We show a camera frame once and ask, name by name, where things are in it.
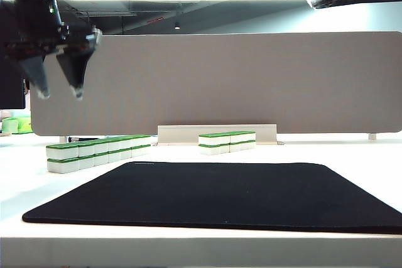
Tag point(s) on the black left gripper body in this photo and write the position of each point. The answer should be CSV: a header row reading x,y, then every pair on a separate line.
x,y
75,42

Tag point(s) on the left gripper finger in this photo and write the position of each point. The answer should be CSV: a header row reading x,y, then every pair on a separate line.
x,y
77,70
36,73

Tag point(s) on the black computer monitor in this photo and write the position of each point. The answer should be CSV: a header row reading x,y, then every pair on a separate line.
x,y
11,92

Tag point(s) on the lime green box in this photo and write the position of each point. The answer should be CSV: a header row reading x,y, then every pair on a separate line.
x,y
25,125

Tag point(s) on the pale green cup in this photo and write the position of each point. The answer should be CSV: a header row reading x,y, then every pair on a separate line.
x,y
9,125

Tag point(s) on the dark marker pen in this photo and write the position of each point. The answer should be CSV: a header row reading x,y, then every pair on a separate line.
x,y
83,139

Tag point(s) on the small beige divider foot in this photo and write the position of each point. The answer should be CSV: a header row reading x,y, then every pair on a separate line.
x,y
63,139

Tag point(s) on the round ceiling spotlight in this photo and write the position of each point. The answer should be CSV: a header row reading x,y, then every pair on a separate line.
x,y
176,25

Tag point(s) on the beige desk divider panel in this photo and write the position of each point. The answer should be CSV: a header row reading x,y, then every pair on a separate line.
x,y
220,83

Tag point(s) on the black fabric table mat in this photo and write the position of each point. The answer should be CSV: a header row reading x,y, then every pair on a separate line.
x,y
201,196

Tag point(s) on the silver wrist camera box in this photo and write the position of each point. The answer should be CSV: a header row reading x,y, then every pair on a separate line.
x,y
97,36

